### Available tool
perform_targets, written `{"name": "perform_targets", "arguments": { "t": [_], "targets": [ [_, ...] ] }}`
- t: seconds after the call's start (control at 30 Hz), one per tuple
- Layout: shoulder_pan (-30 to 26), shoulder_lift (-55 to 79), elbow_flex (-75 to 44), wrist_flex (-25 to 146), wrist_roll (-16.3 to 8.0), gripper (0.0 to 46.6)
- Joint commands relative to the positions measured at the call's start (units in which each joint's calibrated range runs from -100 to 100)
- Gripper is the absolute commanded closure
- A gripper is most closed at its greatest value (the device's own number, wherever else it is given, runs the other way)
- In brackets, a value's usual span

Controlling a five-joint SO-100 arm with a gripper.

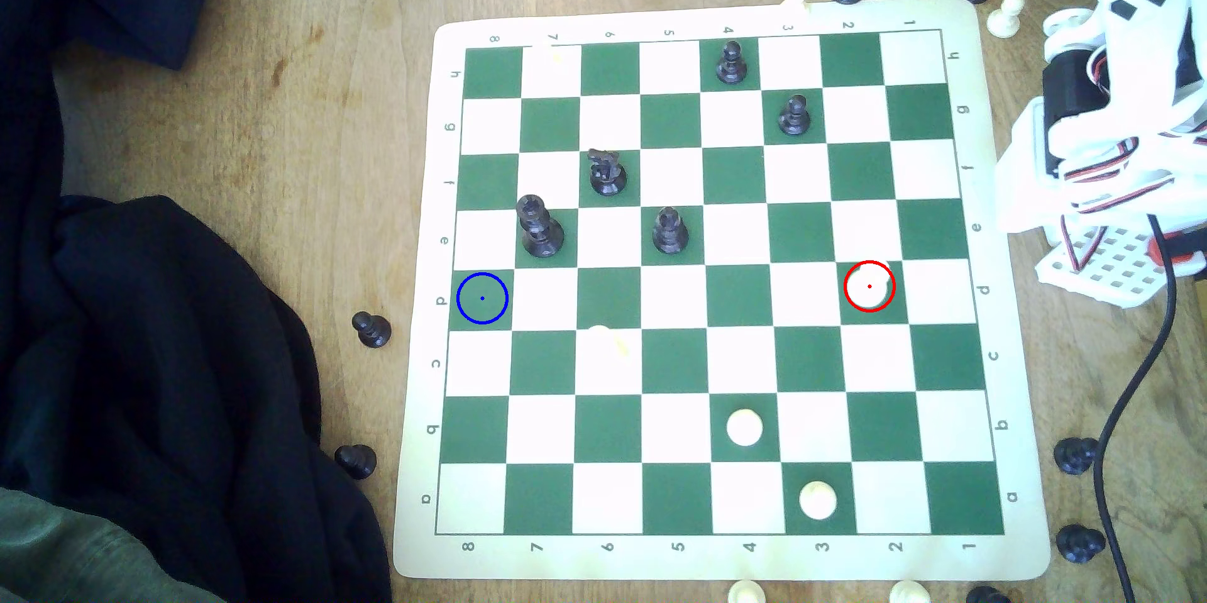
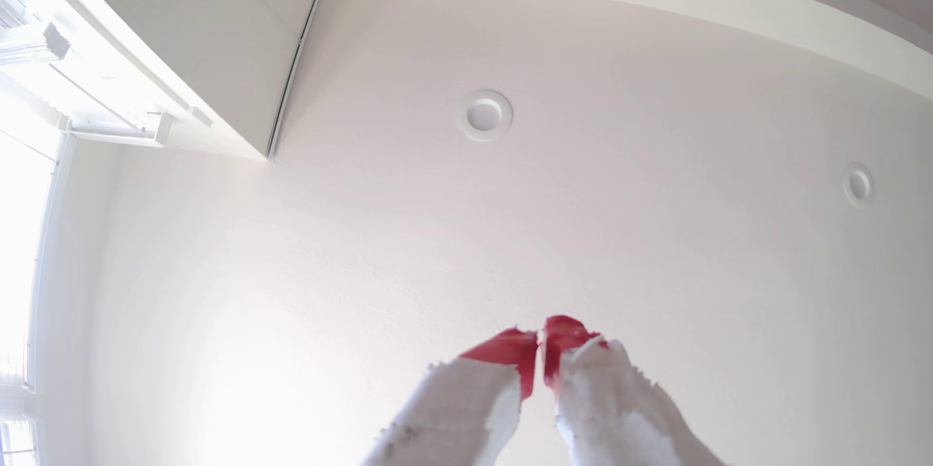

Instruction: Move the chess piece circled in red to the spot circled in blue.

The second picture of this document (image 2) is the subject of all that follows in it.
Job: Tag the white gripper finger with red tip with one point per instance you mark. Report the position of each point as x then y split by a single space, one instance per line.
459 408
619 408

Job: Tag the round recessed ceiling light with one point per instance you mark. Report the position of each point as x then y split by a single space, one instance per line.
485 115
858 184

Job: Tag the white window blind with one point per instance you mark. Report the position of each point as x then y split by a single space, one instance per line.
29 43

